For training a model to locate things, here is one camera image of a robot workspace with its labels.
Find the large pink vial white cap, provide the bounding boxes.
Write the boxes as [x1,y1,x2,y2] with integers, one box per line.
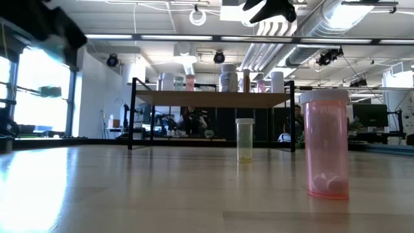
[300,89,351,200]

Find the large white labelled bottle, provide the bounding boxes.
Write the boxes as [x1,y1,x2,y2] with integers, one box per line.
[219,63,239,93]

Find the silver ventilation duct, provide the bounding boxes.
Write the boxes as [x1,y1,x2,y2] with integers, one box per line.
[242,0,376,76]

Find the white coiled cable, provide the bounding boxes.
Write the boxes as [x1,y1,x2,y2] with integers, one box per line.
[189,8,208,27]

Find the long overhead light bar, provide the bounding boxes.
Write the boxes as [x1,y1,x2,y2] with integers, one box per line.
[84,31,414,45]

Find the yellow vial white cap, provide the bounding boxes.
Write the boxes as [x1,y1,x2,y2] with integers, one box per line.
[235,117,255,164]

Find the person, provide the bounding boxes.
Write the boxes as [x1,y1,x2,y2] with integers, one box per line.
[178,106,208,137]
[283,103,307,144]

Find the background robot workstation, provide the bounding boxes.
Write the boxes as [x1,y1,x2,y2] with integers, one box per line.
[122,102,179,139]

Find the white oblong pill bottle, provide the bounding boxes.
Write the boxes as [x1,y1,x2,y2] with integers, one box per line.
[270,71,285,94]
[160,72,175,92]

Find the black partition panel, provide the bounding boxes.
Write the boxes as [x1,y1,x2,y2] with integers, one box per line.
[215,107,292,142]

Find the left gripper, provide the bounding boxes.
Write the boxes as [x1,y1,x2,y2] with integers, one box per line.
[48,6,88,67]

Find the wooden shelf black metal legs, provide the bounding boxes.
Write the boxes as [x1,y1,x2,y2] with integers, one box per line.
[127,76,297,153]

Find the black computer monitor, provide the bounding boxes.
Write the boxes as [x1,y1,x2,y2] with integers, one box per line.
[352,103,389,128]

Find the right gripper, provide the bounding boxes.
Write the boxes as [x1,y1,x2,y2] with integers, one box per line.
[242,0,298,24]

